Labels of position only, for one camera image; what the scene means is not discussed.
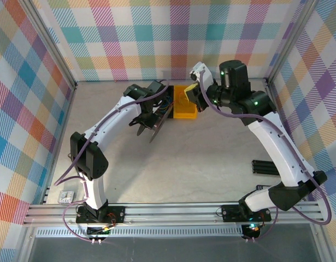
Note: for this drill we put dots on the black plastic bin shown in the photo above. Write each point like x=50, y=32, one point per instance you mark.
x=170, y=116

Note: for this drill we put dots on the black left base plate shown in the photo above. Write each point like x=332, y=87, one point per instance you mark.
x=117, y=214

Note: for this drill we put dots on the aluminium frame post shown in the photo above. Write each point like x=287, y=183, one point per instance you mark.
x=290, y=41
x=53, y=46

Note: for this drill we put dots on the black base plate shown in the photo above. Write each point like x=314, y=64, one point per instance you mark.
x=117, y=214
x=230, y=213

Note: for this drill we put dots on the black ribbed block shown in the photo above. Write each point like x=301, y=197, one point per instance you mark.
x=262, y=166

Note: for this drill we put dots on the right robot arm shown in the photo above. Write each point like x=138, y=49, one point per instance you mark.
x=282, y=152

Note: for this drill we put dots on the small silver metal piece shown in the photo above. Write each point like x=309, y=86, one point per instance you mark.
x=66, y=197

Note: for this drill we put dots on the yellow plastic bin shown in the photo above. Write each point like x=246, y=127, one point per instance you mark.
x=185, y=115

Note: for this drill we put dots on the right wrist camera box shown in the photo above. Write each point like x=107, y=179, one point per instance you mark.
x=204, y=76

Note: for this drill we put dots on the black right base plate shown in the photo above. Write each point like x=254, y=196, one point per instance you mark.
x=230, y=213

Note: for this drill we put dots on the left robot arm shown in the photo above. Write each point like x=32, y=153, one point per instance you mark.
x=88, y=158

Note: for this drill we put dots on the aluminium mounting rail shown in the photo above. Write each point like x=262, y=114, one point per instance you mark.
x=170, y=211

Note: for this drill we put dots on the black controller board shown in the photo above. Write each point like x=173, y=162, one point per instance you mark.
x=251, y=230
x=98, y=231

